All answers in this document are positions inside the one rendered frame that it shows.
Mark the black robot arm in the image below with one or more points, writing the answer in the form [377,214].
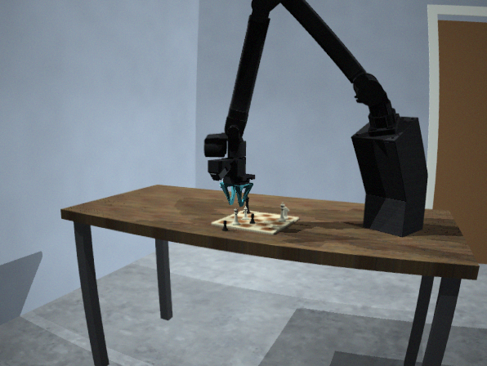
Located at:
[368,90]

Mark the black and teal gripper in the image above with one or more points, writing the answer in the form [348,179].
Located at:
[237,183]

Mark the brown and cream chessboard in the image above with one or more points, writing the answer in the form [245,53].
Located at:
[265,223]

